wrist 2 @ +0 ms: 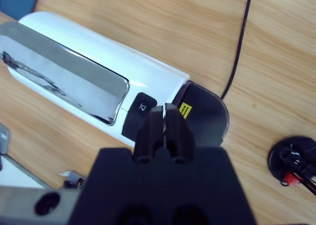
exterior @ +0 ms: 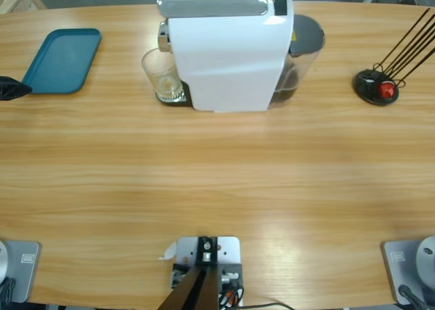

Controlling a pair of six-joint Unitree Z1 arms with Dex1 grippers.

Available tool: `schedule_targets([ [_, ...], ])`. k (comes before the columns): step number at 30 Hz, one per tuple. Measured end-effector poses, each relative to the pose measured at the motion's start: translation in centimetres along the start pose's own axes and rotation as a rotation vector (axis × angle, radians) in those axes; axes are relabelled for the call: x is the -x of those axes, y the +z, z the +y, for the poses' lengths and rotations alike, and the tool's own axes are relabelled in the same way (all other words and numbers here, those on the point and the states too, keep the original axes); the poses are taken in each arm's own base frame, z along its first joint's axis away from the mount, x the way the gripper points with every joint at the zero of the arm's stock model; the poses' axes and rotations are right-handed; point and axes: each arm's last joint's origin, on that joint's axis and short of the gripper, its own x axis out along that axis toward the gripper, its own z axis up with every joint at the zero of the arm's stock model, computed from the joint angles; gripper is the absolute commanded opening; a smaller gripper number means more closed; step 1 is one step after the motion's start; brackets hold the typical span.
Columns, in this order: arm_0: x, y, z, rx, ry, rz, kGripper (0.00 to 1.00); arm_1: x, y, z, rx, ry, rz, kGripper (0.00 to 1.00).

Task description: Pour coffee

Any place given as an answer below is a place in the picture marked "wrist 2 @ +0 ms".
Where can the teal plastic tray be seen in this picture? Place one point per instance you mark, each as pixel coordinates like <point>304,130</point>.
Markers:
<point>17,0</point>

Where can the white paper tag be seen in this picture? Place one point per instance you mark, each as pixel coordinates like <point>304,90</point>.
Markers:
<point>64,173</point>

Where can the black capsule holder with rods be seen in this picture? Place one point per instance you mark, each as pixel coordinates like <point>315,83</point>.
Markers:
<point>279,158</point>

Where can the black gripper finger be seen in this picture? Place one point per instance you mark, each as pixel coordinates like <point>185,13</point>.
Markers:
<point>149,136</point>
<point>179,138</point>

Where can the red coffee capsule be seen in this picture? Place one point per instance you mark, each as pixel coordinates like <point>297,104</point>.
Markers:
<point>291,178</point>

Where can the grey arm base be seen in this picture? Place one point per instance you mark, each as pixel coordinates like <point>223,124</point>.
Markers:
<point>5,138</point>

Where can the clear water tank black lid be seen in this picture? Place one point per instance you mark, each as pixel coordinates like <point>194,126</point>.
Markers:
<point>209,111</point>

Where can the white coffee machine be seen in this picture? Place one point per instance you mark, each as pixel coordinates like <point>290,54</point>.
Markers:
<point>123,59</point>

